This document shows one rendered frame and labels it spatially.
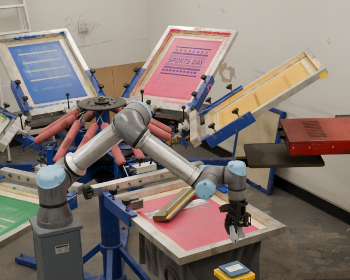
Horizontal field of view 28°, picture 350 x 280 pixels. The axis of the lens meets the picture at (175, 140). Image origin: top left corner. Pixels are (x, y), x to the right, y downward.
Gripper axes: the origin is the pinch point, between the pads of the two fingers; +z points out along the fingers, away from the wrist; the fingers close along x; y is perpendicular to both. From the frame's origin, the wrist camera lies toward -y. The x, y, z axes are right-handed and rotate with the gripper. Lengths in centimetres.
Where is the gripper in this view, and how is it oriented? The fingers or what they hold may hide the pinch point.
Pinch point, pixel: (234, 240)
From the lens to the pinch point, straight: 296.9
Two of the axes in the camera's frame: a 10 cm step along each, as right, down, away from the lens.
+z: 0.3, 9.5, 3.2
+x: 8.7, -1.8, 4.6
